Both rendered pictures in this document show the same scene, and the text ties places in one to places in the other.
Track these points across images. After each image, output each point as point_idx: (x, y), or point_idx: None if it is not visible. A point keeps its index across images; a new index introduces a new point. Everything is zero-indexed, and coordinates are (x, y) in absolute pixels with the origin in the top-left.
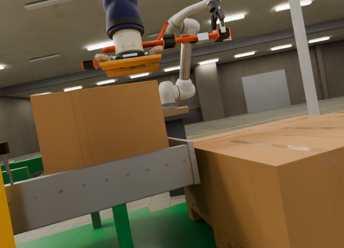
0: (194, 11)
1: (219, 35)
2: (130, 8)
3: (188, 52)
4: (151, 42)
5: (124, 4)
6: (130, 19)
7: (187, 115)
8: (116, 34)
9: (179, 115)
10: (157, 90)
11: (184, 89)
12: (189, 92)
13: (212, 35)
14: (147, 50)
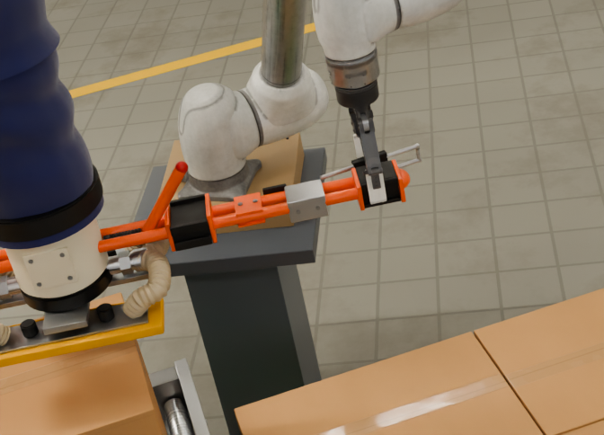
0: None
1: (367, 199)
2: (49, 186)
3: (291, 10)
4: (131, 243)
5: (29, 180)
6: (53, 222)
7: (281, 260)
8: (14, 249)
9: (256, 259)
10: (158, 432)
11: (279, 120)
12: (300, 122)
13: (340, 202)
14: (120, 260)
